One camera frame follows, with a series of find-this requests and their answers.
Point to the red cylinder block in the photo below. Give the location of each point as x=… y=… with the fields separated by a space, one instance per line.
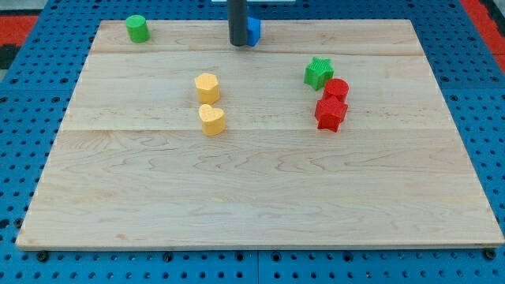
x=337 y=88

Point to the yellow pentagon block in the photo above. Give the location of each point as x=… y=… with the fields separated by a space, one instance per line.
x=207 y=88

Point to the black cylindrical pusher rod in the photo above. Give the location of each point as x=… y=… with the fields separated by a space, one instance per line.
x=237 y=22

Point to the blue cube block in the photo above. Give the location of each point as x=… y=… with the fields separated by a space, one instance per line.
x=254 y=31

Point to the green cylinder block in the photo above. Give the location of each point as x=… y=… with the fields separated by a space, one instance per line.
x=137 y=28

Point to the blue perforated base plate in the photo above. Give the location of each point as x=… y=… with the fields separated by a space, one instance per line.
x=39 y=83

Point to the yellow heart block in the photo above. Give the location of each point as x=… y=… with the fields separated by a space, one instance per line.
x=213 y=120

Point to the green star block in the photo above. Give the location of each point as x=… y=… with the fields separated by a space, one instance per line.
x=318 y=72

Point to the light wooden board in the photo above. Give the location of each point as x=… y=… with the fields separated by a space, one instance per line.
x=131 y=170

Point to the red star block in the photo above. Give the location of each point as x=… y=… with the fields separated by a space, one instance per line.
x=330 y=113

